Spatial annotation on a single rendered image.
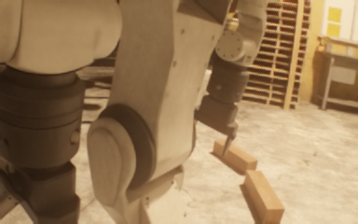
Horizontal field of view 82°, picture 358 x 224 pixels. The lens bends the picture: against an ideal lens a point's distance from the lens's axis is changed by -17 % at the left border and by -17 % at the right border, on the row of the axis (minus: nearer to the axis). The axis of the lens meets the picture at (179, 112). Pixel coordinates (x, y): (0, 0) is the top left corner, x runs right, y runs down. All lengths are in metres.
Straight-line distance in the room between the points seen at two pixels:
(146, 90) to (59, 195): 0.19
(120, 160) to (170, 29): 0.19
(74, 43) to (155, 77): 0.17
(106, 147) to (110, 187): 0.07
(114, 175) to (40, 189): 0.16
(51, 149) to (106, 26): 0.12
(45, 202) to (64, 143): 0.07
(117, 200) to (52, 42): 0.29
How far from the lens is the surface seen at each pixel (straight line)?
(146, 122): 0.37
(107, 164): 0.38
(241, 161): 1.70
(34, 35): 0.19
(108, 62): 2.14
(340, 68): 5.01
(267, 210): 1.24
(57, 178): 0.25
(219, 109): 0.57
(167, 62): 0.33
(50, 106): 0.20
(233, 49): 0.51
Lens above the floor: 0.78
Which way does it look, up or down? 15 degrees down
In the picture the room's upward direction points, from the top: 6 degrees clockwise
